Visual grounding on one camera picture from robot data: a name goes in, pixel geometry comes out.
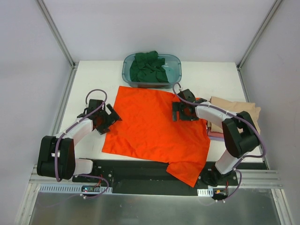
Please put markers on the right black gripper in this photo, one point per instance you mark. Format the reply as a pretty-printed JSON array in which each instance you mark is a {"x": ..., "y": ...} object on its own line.
[{"x": 177, "y": 111}]

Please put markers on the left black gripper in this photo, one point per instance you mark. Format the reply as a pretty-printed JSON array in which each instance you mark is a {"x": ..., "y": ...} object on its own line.
[{"x": 107, "y": 122}]

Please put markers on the orange t shirt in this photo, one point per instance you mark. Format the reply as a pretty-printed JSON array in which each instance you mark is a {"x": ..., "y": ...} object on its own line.
[{"x": 147, "y": 131}]

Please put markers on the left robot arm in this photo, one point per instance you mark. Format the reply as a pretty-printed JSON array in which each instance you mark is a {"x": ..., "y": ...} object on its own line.
[{"x": 57, "y": 153}]

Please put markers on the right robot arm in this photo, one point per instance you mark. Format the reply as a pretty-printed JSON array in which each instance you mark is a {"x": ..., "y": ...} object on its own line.
[{"x": 239, "y": 132}]

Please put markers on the teal plastic bin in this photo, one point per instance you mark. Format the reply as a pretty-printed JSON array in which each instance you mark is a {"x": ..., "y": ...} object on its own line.
[{"x": 172, "y": 67}]

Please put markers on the dark green t shirt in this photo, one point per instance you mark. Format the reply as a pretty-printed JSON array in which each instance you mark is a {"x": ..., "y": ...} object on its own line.
[{"x": 147, "y": 67}]

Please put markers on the beige folded t shirt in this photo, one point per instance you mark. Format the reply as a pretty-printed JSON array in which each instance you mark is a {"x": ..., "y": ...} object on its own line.
[{"x": 235, "y": 107}]

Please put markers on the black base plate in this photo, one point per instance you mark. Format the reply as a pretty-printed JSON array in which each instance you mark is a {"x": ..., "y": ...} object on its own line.
[{"x": 142, "y": 178}]

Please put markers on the left aluminium frame post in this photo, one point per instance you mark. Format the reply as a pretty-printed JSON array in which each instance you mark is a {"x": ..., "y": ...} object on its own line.
[{"x": 55, "y": 32}]

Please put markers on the aluminium frame post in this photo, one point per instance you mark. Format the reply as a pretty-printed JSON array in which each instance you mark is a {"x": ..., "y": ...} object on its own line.
[
  {"x": 55, "y": 32},
  {"x": 266, "y": 21}
]

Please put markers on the left white cable duct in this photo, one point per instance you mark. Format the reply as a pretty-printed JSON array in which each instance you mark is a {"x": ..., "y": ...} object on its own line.
[{"x": 74, "y": 189}]

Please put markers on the white cable duct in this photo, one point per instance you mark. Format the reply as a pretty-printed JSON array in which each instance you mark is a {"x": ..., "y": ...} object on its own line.
[
  {"x": 205, "y": 192},
  {"x": 74, "y": 189}
]

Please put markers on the right white cable duct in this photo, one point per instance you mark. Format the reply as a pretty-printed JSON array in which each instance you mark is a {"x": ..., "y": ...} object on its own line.
[{"x": 205, "y": 192}]

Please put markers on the right aluminium frame post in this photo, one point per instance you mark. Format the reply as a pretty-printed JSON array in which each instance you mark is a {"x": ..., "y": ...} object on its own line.
[{"x": 266, "y": 21}]

